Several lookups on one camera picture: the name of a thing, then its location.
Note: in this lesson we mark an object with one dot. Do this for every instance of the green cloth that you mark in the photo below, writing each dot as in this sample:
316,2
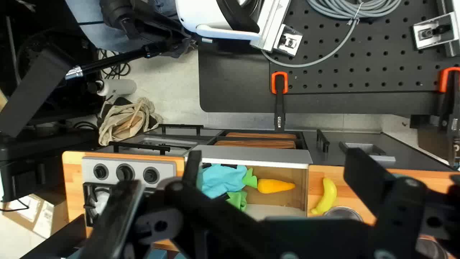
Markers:
241,198

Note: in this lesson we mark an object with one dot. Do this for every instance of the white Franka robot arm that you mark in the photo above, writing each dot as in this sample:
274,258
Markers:
209,22

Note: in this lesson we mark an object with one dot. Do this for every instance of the beige canvas bag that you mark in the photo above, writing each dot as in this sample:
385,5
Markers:
125,120

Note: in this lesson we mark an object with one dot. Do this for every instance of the dark round pot lid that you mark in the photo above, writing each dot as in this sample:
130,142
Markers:
343,214

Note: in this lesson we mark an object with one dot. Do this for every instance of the orange toy carrot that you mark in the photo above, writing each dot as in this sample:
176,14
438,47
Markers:
274,186

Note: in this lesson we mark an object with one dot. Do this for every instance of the blue cloth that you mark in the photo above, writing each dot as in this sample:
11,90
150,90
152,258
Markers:
219,181

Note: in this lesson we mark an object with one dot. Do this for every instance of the wooden countertop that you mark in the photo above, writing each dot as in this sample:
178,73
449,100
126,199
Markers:
334,175

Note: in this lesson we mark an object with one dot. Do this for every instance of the small steel pot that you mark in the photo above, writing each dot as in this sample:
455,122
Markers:
431,250

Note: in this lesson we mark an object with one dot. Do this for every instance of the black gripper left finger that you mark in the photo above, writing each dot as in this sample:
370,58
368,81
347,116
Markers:
143,225

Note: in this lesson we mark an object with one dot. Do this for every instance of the yellow toy banana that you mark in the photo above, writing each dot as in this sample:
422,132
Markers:
326,195

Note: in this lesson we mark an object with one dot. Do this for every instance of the black orange bar clamp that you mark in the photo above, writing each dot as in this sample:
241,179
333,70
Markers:
278,96
448,106

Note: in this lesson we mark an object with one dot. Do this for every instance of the grey toy stove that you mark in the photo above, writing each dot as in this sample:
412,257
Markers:
126,173

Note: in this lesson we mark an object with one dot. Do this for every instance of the black metal stand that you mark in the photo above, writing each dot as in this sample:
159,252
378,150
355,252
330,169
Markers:
33,91

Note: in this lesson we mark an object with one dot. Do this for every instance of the cardboard box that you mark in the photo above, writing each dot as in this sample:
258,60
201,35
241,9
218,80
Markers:
33,216

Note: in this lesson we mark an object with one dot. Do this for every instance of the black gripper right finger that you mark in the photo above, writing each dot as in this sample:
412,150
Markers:
406,216

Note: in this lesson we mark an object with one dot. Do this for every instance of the silver metal bracket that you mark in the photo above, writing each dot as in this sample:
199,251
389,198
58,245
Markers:
432,31
288,41

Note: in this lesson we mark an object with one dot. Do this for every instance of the white toy sink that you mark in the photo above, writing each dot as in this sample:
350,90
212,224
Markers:
248,156

